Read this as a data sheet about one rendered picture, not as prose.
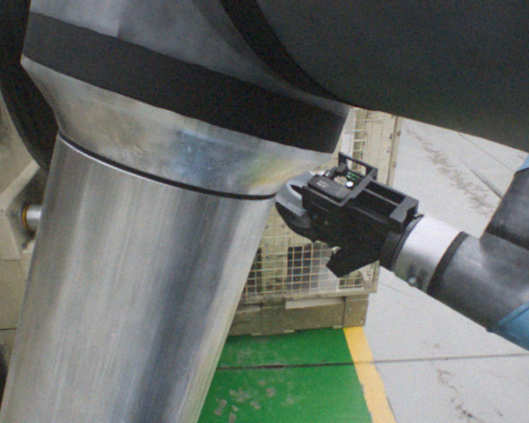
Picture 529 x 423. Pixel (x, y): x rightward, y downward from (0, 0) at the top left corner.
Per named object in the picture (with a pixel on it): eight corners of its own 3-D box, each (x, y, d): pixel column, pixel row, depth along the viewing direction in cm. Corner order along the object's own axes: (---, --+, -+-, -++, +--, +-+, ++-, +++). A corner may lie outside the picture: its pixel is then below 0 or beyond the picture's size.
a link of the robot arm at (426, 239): (455, 260, 49) (418, 311, 46) (418, 241, 52) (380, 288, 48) (469, 216, 44) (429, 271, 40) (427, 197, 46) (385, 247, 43)
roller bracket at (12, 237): (2, 264, 69) (-15, 209, 64) (68, 169, 104) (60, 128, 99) (24, 263, 69) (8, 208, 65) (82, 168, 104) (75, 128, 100)
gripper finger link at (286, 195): (259, 148, 56) (316, 176, 51) (264, 181, 60) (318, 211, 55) (242, 161, 55) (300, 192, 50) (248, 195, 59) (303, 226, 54)
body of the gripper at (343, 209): (336, 147, 52) (432, 190, 45) (336, 197, 58) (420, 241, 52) (295, 185, 48) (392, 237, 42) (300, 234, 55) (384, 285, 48)
